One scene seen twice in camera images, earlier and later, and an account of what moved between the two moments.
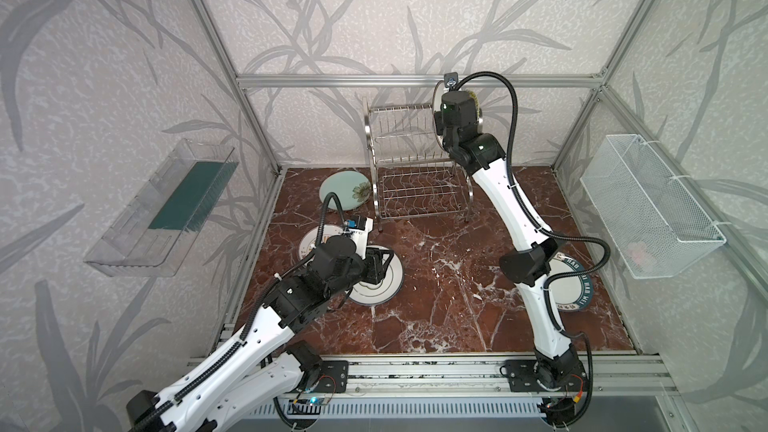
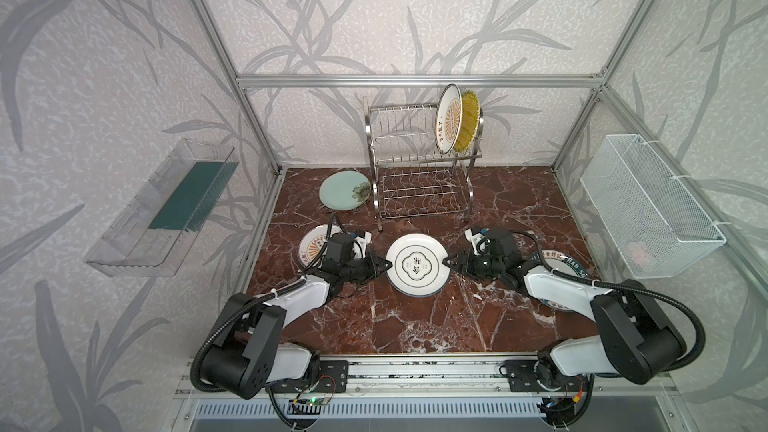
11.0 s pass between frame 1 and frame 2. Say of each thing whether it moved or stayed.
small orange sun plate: stayed
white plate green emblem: moved
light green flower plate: stayed
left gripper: stayed
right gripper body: moved
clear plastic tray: stayed
